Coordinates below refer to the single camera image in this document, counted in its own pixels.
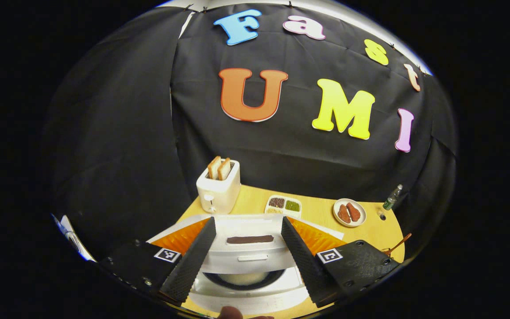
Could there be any white rice cooker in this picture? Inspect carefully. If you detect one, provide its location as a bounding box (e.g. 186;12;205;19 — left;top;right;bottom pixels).
147;214;345;316

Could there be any brown wooden spoon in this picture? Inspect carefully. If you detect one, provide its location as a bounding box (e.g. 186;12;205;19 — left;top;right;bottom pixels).
383;233;413;257

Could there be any white rice heap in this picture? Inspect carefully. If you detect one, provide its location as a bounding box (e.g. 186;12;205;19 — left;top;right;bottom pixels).
217;272;267;286

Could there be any white toaster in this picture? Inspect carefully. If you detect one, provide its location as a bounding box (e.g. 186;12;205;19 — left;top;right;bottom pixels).
196;159;241;215

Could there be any white divided grain tray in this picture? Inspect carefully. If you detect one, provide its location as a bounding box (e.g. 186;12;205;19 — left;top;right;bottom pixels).
265;195;302;218

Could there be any white panel with blue marks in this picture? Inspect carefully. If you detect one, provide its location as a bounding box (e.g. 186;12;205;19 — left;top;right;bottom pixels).
51;214;96;263

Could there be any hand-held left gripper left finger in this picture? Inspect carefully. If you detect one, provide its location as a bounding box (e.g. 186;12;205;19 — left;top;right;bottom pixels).
100;217;217;306

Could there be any green glass bottle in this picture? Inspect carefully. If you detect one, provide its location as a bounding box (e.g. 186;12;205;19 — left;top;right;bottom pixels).
382;184;403;210

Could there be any round white plate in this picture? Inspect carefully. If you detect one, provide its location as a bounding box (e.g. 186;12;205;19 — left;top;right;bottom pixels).
333;198;367;228

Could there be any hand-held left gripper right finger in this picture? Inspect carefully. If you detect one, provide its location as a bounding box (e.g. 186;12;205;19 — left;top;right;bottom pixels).
280;217;401;308

